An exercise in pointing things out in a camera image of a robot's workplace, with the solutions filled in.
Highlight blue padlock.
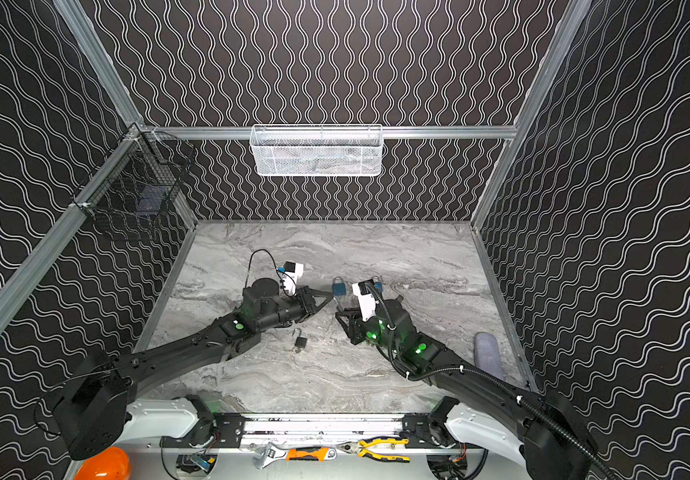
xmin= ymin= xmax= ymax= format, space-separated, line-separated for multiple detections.
xmin=372 ymin=275 xmax=383 ymax=293
xmin=332 ymin=276 xmax=348 ymax=298

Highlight adjustable wrench orange handle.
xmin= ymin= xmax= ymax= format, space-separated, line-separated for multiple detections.
xmin=253 ymin=443 xmax=337 ymax=469

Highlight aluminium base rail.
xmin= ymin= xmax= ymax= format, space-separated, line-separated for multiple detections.
xmin=158 ymin=411 xmax=490 ymax=451

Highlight yellow handled pliers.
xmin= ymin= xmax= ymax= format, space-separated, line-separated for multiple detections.
xmin=336 ymin=437 xmax=410 ymax=463

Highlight black corrugated cable conduit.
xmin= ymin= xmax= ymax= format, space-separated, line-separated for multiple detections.
xmin=365 ymin=281 xmax=619 ymax=480

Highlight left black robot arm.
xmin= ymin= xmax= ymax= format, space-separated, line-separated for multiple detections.
xmin=48 ymin=278 xmax=333 ymax=460

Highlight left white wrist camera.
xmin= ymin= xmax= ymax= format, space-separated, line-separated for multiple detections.
xmin=276 ymin=261 xmax=304 ymax=296

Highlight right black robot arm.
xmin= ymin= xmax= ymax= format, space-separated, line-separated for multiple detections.
xmin=335 ymin=299 xmax=618 ymax=479

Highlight black padlock middle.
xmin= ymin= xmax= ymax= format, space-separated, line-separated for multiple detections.
xmin=292 ymin=328 xmax=308 ymax=353

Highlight white wire basket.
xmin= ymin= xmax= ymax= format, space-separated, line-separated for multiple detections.
xmin=249 ymin=124 xmax=385 ymax=177

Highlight grey oblong pad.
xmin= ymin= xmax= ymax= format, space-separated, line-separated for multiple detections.
xmin=474 ymin=332 xmax=505 ymax=380

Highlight orange hard hat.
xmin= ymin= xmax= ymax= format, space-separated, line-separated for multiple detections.
xmin=73 ymin=447 xmax=132 ymax=480

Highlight black wire basket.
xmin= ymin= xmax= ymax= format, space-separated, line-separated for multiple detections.
xmin=77 ymin=131 xmax=196 ymax=243

